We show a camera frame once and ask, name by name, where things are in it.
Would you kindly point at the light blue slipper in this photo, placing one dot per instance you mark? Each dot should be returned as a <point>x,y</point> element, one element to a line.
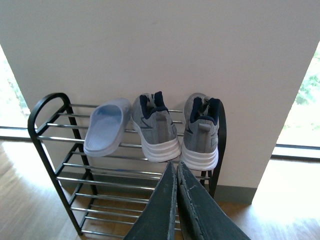
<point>107,126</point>

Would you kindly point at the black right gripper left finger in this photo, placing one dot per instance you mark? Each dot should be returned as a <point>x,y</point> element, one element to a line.
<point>157,221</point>

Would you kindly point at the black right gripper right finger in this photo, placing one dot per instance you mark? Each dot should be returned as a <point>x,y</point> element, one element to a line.
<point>200,216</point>

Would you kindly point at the black metal shoe rack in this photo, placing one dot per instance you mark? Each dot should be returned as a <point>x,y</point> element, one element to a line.
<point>104,196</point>

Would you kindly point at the grey knit sneaker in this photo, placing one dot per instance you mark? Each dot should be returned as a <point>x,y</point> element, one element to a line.
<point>151,119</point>
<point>199,149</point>

